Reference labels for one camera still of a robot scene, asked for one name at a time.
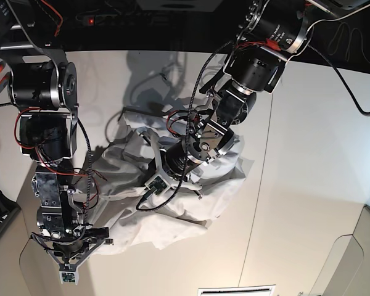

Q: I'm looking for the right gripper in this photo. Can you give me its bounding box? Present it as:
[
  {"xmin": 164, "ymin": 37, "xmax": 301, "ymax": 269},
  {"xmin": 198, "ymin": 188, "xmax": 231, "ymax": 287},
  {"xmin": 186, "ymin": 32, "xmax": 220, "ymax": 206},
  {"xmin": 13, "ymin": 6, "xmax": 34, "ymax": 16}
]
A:
[{"xmin": 31, "ymin": 227, "xmax": 113, "ymax": 271}]

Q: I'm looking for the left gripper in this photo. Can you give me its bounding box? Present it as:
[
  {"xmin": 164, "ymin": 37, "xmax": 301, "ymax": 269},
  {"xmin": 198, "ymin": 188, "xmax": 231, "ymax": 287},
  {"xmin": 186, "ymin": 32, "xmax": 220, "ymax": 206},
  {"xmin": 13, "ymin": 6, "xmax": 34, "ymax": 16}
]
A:
[{"xmin": 139, "ymin": 130, "xmax": 203, "ymax": 199}]

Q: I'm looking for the white t-shirt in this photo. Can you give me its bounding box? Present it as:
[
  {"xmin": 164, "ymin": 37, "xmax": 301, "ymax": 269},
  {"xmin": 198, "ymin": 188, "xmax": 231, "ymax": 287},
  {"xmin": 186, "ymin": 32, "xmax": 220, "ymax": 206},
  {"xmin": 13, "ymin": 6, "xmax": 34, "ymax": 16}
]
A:
[{"xmin": 93, "ymin": 110, "xmax": 253, "ymax": 255}]

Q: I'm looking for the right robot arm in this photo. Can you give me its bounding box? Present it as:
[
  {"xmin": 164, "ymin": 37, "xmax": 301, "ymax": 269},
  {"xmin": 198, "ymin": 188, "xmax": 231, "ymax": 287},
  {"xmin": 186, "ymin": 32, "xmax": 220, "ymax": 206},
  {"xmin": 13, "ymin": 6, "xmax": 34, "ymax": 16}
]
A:
[{"xmin": 0, "ymin": 1, "xmax": 112, "ymax": 282}]

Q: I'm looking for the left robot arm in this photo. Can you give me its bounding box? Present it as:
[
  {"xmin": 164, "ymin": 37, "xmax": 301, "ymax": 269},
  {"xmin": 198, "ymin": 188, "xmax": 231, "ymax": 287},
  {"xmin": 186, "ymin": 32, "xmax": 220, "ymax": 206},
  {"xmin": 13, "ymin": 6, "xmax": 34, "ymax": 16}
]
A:
[{"xmin": 142, "ymin": 1, "xmax": 310, "ymax": 200}]

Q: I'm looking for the black power strip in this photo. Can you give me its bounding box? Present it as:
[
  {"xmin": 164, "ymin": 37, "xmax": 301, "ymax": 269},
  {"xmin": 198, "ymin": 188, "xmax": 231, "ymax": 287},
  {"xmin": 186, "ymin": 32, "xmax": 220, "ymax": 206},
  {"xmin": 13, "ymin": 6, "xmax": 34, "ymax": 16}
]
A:
[{"xmin": 75, "ymin": 12, "xmax": 170, "ymax": 27}]

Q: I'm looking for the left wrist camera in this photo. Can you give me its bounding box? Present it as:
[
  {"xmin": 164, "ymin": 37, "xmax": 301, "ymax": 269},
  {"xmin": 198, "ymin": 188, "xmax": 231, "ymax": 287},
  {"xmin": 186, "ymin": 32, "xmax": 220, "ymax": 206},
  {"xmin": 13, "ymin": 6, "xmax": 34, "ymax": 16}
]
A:
[{"xmin": 146, "ymin": 176, "xmax": 167, "ymax": 195}]

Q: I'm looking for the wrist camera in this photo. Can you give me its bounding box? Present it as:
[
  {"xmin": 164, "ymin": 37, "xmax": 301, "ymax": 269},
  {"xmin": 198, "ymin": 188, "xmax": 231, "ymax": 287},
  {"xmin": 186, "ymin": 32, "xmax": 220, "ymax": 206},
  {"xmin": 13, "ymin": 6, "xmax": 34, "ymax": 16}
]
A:
[
  {"xmin": 146, "ymin": 176, "xmax": 167, "ymax": 195},
  {"xmin": 59, "ymin": 271, "xmax": 79, "ymax": 285}
]

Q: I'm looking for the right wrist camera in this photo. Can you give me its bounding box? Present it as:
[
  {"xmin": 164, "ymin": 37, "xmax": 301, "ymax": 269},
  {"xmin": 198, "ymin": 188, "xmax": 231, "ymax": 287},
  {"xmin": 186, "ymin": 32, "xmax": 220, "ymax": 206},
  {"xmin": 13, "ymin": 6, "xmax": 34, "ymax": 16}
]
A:
[{"xmin": 59, "ymin": 271, "xmax": 79, "ymax": 285}]

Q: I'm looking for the black thick cable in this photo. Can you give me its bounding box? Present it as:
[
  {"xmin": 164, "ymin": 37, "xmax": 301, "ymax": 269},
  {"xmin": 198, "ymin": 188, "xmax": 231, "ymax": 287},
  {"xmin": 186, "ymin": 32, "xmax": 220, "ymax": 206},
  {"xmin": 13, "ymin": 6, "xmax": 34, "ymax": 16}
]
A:
[{"xmin": 308, "ymin": 43, "xmax": 370, "ymax": 117}]

